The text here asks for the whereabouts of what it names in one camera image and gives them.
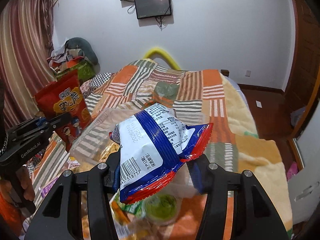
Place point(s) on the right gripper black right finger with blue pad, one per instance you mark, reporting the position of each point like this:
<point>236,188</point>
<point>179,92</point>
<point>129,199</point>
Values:
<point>254,215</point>

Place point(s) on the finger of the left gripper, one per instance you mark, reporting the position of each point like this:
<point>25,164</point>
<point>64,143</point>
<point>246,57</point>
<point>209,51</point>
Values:
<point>59,121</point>
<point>31,123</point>

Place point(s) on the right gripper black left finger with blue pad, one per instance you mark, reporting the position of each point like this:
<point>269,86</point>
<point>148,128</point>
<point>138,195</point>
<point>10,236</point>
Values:
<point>59,215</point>

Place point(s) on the red chip snack bag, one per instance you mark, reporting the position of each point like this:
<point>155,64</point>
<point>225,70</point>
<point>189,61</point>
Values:
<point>65,96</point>

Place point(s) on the white blue red snack bag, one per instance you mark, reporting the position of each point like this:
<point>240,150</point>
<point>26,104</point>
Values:
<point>154,145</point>

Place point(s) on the person's left hand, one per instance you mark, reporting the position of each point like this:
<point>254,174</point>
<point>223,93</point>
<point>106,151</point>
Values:
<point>26,184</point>

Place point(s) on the white suitcase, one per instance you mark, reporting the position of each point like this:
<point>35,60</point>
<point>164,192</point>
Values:
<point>304,186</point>

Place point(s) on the grey plush pillow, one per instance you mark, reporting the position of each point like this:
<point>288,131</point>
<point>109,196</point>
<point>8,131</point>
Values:
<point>84,45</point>

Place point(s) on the green jelly cup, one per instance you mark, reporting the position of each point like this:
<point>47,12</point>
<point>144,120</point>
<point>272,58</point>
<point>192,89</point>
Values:
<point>162,209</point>

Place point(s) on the striped red curtain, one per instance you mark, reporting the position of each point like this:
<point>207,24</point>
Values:
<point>26,44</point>

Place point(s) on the patchwork striped blanket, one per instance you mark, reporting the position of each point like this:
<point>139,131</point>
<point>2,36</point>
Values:
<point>197,97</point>

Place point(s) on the wooden door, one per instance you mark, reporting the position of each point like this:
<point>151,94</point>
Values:
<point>305,67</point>

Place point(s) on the yellow padded bed rail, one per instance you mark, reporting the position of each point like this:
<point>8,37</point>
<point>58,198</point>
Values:
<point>158,52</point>

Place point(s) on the small black wall monitor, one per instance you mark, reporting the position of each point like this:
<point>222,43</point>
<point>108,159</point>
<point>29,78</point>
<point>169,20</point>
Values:
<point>152,8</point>

